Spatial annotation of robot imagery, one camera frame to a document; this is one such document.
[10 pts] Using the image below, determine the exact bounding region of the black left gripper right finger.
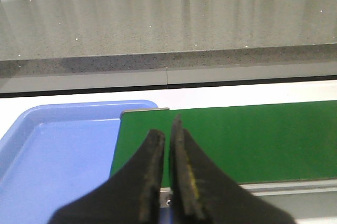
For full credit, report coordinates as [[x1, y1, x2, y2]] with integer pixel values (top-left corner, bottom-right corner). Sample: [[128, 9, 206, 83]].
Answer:
[[169, 115, 295, 223]]

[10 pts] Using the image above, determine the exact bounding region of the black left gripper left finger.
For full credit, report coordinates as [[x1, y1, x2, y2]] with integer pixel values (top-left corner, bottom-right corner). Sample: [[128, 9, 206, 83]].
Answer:
[[48, 129, 165, 223]]

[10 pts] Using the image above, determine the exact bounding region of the blue plastic tray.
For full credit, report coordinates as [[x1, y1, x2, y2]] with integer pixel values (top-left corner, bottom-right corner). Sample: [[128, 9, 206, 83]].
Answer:
[[1, 100, 157, 223]]

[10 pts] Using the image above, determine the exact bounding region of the green conveyor belt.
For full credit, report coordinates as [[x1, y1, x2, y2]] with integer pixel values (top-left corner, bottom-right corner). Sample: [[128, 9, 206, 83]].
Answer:
[[110, 100, 337, 188]]

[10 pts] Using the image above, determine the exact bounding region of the grey speckled stone counter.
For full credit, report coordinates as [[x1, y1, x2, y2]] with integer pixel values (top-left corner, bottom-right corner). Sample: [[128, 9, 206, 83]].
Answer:
[[0, 0, 337, 95]]

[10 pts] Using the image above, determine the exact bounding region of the aluminium conveyor frame rail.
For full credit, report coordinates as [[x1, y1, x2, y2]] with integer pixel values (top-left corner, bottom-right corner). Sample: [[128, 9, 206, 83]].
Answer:
[[120, 107, 337, 208]]

